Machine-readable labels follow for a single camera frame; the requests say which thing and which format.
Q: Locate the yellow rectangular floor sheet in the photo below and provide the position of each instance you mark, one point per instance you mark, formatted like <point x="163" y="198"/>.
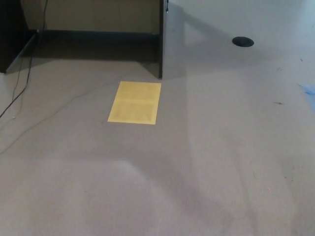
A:
<point x="134" y="104"/>

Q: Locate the dark wooden desk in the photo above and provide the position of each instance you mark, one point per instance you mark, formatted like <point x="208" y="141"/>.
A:
<point x="98" y="45"/>

